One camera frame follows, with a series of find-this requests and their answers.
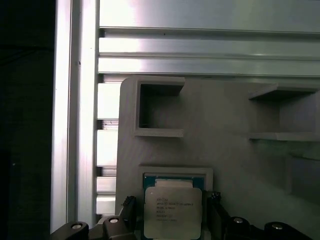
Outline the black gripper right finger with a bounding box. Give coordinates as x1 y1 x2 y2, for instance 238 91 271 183
203 190 320 240

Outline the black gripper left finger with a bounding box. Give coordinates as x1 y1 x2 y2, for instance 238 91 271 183
49 194 138 240

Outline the silver-topped CPU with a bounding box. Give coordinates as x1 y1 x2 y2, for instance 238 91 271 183
142 174 204 239

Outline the grey parts rack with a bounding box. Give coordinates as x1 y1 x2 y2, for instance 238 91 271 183
115 74 320 240

